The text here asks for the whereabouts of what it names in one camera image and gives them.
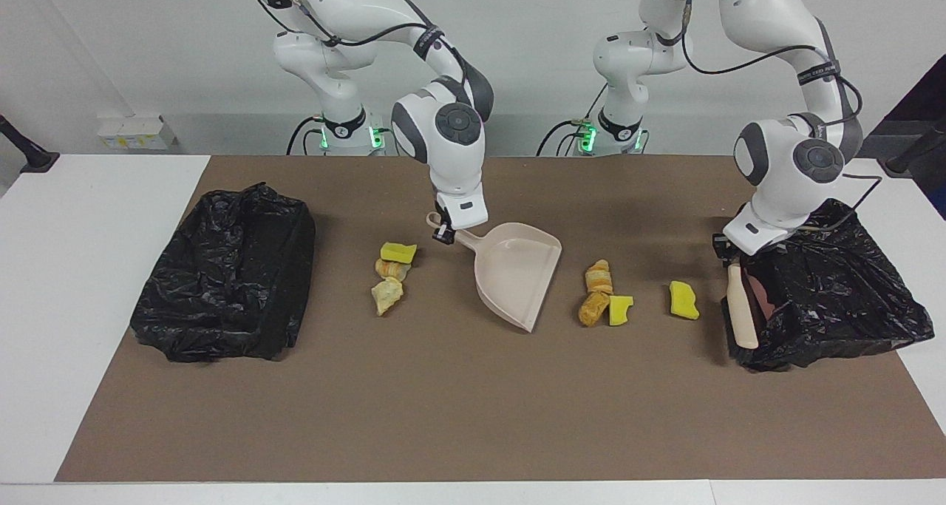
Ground beige hand brush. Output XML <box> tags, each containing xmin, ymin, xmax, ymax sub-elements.
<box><xmin>726</xmin><ymin>261</ymin><xmax>760</xmax><ymax>350</ymax></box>

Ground wavy yellow sponge piece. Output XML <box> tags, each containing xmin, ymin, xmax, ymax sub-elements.
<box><xmin>669</xmin><ymin>280</ymin><xmax>701</xmax><ymax>321</ymax></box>

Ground pale pastry piece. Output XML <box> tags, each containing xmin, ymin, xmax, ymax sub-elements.
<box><xmin>371</xmin><ymin>277</ymin><xmax>405</xmax><ymax>316</ymax></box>

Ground beige plastic dustpan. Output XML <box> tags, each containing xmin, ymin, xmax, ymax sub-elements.
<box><xmin>426</xmin><ymin>211</ymin><xmax>562</xmax><ymax>333</ymax></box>

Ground striped croissant piece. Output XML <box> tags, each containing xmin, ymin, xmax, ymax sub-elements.
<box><xmin>584</xmin><ymin>260</ymin><xmax>614</xmax><ymax>295</ymax></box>

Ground brown bread nugget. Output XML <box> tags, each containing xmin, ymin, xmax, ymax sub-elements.
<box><xmin>578</xmin><ymin>291</ymin><xmax>611</xmax><ymax>328</ymax></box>

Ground black bag bin, pink rim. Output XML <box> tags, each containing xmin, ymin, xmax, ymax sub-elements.
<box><xmin>721</xmin><ymin>198</ymin><xmax>936</xmax><ymax>373</ymax></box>

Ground black bag lined bin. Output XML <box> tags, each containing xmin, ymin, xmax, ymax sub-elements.
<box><xmin>130</xmin><ymin>183</ymin><xmax>316</xmax><ymax>363</ymax></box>

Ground brown table mat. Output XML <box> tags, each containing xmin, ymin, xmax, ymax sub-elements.
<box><xmin>55</xmin><ymin>155</ymin><xmax>946</xmax><ymax>482</ymax></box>

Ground black stand pole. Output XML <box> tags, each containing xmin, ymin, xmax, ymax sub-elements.
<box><xmin>885</xmin><ymin>121</ymin><xmax>946</xmax><ymax>177</ymax></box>
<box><xmin>0</xmin><ymin>113</ymin><xmax>60</xmax><ymax>173</ymax></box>

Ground white tissue box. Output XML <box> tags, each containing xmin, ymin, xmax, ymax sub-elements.
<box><xmin>98</xmin><ymin>115</ymin><xmax>177</xmax><ymax>151</ymax></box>

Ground black left base cable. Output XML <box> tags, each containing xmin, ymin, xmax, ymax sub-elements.
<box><xmin>536</xmin><ymin>117</ymin><xmax>592</xmax><ymax>156</ymax></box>

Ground black base cable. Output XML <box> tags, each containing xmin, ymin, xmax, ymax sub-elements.
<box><xmin>286</xmin><ymin>117</ymin><xmax>326</xmax><ymax>156</ymax></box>
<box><xmin>536</xmin><ymin>117</ymin><xmax>592</xmax><ymax>156</ymax></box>

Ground black right base cable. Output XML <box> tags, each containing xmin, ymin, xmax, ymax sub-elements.
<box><xmin>286</xmin><ymin>117</ymin><xmax>326</xmax><ymax>156</ymax></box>

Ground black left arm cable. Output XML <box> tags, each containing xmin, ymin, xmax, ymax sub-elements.
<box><xmin>680</xmin><ymin>0</ymin><xmax>884</xmax><ymax>232</ymax></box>

